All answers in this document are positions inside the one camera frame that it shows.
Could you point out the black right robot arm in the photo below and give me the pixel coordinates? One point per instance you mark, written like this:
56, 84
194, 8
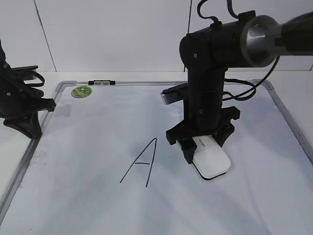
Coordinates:
250, 42

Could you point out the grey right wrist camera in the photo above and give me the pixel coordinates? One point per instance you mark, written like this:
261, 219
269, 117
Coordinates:
175, 94

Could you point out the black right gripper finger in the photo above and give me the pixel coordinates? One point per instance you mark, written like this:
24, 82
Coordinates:
188, 147
221, 136

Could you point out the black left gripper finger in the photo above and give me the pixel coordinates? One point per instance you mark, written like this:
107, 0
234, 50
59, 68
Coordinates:
27, 125

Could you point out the round green magnet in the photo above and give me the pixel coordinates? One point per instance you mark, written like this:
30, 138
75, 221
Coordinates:
81, 92

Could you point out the white whiteboard eraser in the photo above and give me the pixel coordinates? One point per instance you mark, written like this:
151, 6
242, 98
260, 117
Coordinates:
209, 158

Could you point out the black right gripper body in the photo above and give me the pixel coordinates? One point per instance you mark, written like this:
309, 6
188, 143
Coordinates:
202, 124

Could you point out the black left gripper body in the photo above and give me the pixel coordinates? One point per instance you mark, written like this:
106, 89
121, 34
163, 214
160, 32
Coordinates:
20, 94

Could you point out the black grey frame clip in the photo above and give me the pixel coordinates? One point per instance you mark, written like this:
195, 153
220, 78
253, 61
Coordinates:
101, 82

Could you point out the white whiteboard with grey frame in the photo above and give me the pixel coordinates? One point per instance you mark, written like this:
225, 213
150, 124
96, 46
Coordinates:
104, 167

